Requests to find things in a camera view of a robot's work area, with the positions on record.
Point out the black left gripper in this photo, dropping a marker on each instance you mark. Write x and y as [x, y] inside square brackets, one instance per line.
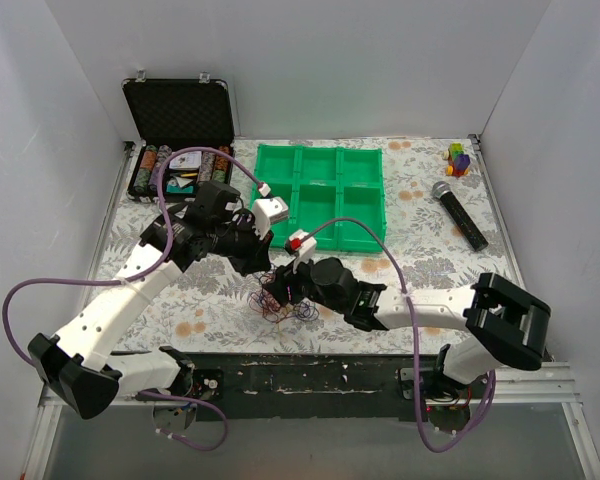
[259, 254]

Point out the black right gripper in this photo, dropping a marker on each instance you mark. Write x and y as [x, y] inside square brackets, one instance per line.
[285, 285]

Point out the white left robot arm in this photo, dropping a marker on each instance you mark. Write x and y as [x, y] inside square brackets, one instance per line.
[79, 362]

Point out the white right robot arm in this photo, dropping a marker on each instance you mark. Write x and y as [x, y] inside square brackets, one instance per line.
[505, 325]

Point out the green compartment tray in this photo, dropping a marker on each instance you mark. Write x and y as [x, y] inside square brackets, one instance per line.
[322, 183]

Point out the black poker chip case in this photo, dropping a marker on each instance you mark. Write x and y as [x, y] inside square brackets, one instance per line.
[181, 113]

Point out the black microphone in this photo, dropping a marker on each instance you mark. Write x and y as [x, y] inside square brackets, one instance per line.
[441, 191]

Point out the colourful toy block figure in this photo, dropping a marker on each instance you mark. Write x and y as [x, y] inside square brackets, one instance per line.
[458, 161]

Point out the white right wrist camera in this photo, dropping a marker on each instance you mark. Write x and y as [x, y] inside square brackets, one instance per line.
[301, 246]

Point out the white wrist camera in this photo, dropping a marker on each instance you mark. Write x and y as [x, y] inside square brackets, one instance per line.
[301, 246]
[268, 212]

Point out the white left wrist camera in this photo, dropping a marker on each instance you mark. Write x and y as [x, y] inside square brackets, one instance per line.
[268, 212]

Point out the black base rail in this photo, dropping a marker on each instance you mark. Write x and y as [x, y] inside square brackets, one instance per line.
[303, 386]

